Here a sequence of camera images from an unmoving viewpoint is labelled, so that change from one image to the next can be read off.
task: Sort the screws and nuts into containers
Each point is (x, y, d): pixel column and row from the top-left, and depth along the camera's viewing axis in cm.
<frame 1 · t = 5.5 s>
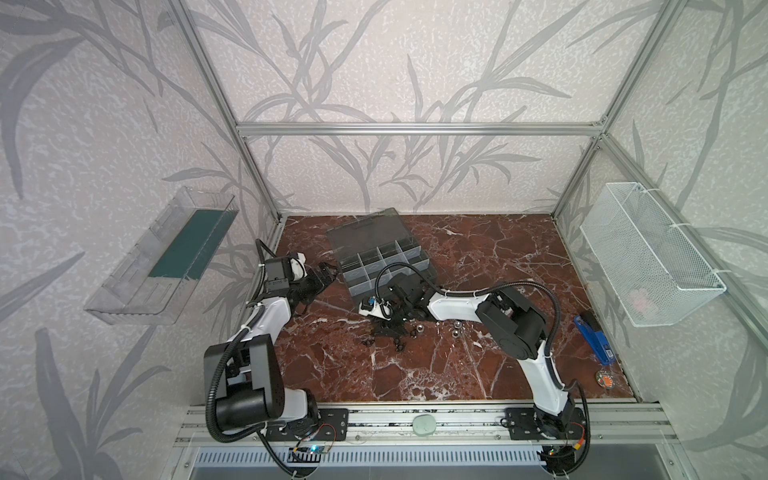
left hand: (334, 266, 89), fingers open
right hand: (373, 316, 92), fingers open
grey compartment organizer box: (364, 245, 110), point 3 cm above the table
blue stapler: (593, 333, 88), point 4 cm above the table
small round orange object: (605, 379, 82), on the table
black screw: (399, 347, 88), on the table

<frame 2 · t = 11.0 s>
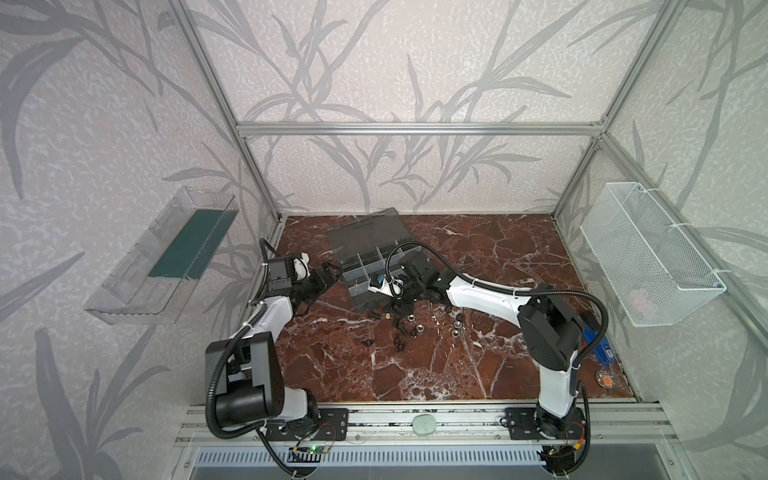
left hand: (337, 267, 89), fingers open
right hand: (385, 288, 88), fingers open
the named things where they were.

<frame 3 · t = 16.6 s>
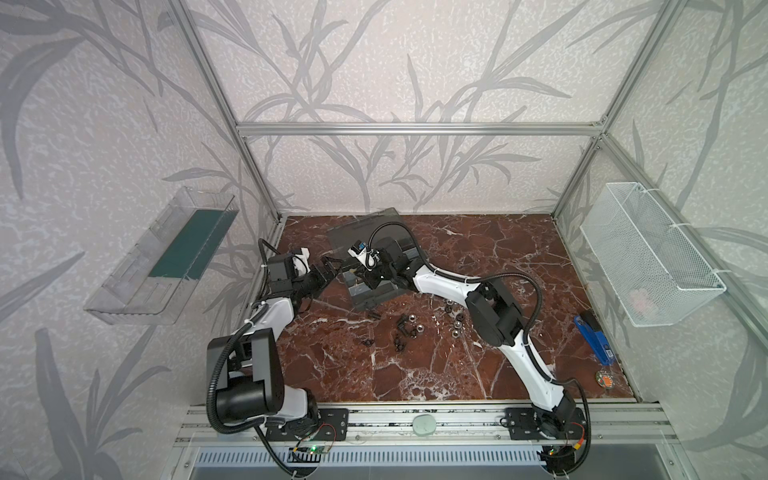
left hand: (340, 260, 88), fingers open
right hand: (358, 261, 96), fingers closed
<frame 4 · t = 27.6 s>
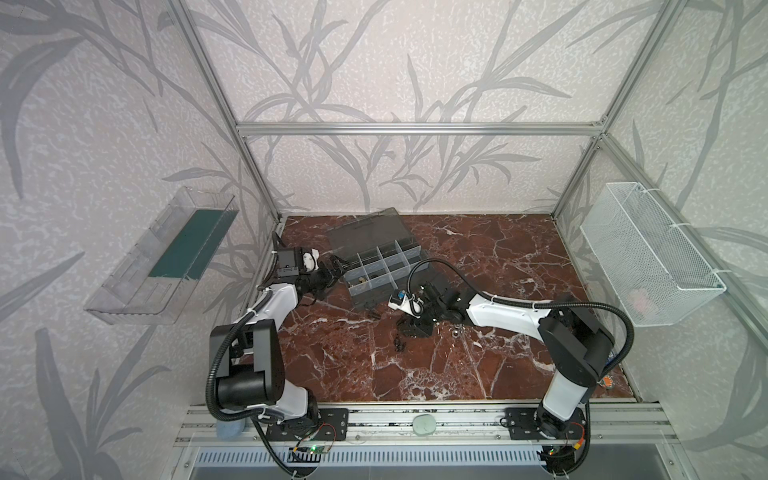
left hand: (347, 263, 89), fingers open
right hand: (404, 311, 88), fingers open
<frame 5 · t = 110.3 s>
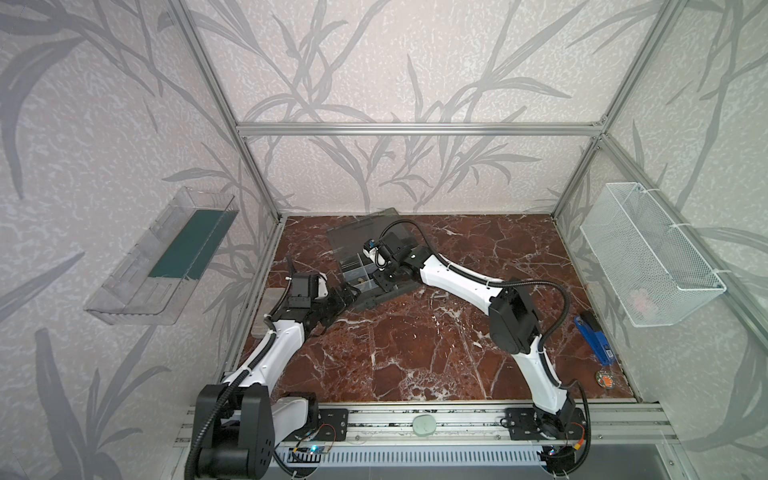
left hand: (356, 289, 86), fingers open
right hand: (379, 267, 92), fingers open
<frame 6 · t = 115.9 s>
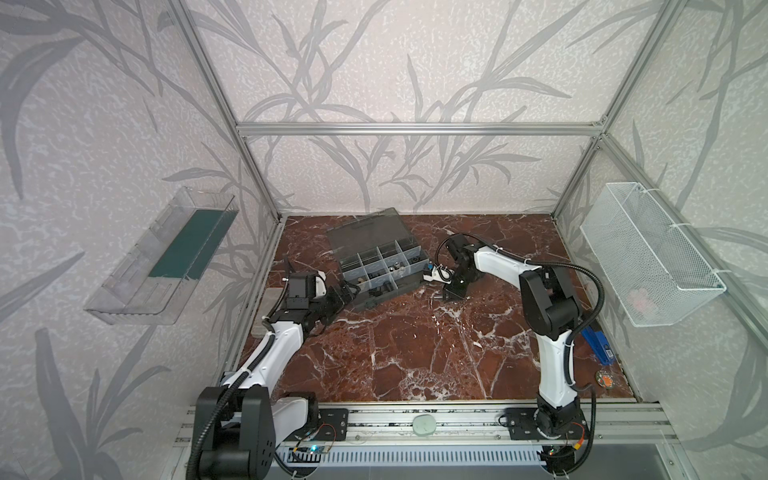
left hand: (355, 286, 86), fingers open
right hand: (448, 284, 100), fingers open
